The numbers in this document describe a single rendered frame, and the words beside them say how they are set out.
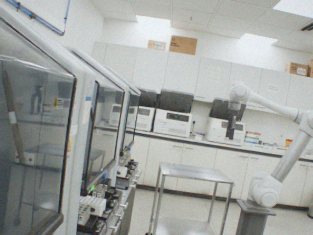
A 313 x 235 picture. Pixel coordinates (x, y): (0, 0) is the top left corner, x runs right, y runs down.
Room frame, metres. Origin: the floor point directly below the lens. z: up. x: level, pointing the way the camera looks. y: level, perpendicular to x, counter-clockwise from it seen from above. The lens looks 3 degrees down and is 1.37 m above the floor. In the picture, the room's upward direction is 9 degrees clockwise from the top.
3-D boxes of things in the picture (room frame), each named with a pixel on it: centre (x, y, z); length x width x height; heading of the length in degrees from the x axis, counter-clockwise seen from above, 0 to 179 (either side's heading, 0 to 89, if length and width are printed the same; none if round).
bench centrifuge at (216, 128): (4.55, -1.03, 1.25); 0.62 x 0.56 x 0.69; 178
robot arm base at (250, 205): (2.07, -0.82, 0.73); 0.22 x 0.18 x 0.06; 179
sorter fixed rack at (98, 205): (1.27, 0.35, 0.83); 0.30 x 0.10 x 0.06; 89
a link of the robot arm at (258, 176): (2.04, -0.82, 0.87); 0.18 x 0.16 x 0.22; 172
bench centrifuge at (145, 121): (4.58, 0.41, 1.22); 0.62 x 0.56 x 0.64; 177
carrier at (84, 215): (1.12, 0.26, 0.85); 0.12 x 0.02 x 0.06; 179
